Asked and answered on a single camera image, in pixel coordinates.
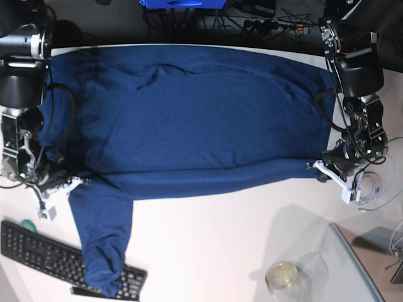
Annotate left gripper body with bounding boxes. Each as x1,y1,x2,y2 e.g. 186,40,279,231
321,141,367,181

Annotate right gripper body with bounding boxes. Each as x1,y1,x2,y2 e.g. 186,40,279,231
31,166,74,197

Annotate blue t-shirt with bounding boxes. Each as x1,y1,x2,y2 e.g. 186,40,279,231
40,45,334,297

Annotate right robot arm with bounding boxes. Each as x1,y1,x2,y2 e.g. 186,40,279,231
1,1,73,198

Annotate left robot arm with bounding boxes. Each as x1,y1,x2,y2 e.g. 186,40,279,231
319,1,402,181

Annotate green tape roll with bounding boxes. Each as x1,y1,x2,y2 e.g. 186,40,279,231
19,220,37,233

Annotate black keyboard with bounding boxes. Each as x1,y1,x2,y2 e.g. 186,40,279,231
0,220,148,302

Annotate clear glass jar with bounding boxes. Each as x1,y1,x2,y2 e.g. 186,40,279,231
265,252,329,301

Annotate black power strip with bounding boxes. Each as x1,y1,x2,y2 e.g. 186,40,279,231
242,19,312,34

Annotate blue box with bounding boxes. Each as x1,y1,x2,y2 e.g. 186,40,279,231
139,0,226,9

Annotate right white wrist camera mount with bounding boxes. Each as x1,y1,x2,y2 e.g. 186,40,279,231
35,176,91,221

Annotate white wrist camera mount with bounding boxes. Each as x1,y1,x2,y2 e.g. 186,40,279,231
35,176,91,221
307,160,365,204

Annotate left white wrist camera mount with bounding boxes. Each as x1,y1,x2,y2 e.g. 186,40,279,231
307,160,365,204

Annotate coiled white cable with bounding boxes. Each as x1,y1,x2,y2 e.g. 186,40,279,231
350,135,403,211

